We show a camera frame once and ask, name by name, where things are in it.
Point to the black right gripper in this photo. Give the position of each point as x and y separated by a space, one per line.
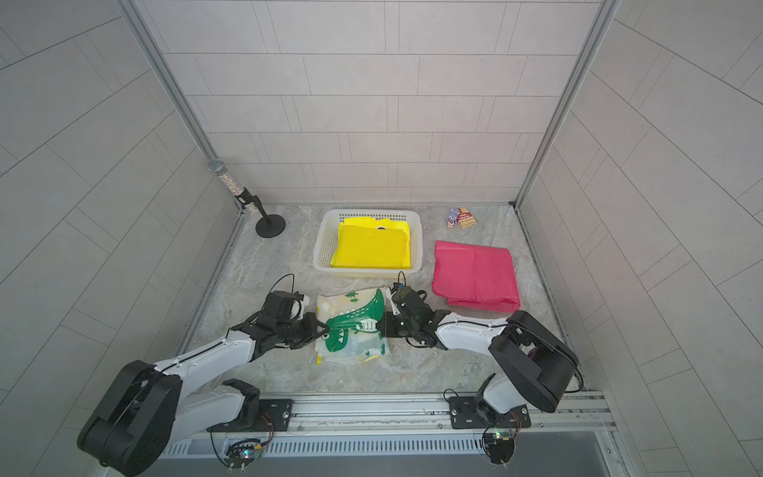
388 331

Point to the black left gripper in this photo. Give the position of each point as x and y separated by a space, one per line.
313 332

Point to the green dinosaur translucent raincoat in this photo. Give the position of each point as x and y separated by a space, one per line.
352 336

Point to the pink raincoat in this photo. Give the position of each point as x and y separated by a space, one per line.
477 277

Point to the yellow duck face raincoat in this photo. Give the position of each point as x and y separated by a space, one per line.
375 224

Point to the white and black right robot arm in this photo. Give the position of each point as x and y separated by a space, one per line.
536 366

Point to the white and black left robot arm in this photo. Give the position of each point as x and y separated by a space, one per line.
150 406

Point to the white plastic perforated basket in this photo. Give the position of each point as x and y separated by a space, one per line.
327 242

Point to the glass tube on black stand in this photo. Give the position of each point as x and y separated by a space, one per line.
268 225

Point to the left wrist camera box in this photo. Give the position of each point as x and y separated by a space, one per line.
285 306

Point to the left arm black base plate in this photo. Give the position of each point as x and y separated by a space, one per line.
265 415

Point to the aluminium front rail frame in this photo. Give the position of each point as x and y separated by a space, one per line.
582 429

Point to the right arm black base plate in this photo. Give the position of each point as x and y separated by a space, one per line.
467 413

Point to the left circuit board with wires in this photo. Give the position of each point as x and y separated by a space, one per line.
241 454

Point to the circuit board with wires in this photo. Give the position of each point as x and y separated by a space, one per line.
499 447
241 454

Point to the right circuit board with wires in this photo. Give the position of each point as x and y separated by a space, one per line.
499 447

